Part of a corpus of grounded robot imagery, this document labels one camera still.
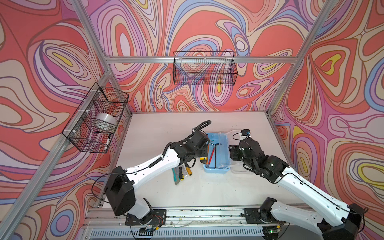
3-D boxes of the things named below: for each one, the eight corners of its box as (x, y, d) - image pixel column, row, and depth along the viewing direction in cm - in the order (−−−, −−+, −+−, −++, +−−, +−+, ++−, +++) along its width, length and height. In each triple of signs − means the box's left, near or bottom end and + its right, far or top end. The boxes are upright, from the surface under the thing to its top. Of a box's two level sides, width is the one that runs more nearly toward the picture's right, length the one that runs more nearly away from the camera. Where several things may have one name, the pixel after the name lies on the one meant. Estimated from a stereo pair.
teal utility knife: (175, 185, 86) (174, 183, 84) (172, 169, 92) (171, 168, 90) (182, 183, 87) (182, 181, 85) (179, 168, 93) (178, 166, 91)
